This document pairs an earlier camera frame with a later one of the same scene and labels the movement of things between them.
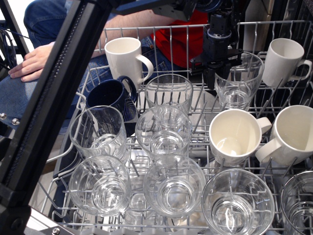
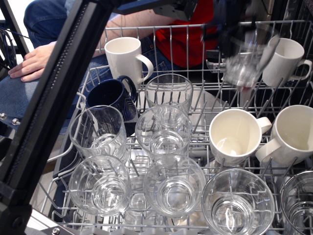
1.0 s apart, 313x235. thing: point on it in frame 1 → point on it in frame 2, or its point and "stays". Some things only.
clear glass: [236, 93] → [257, 42]
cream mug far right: [292, 140] stays
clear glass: [163, 129] stays
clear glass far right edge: [297, 203] stays
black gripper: [216, 53] → [229, 27]
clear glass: [174, 186] stays
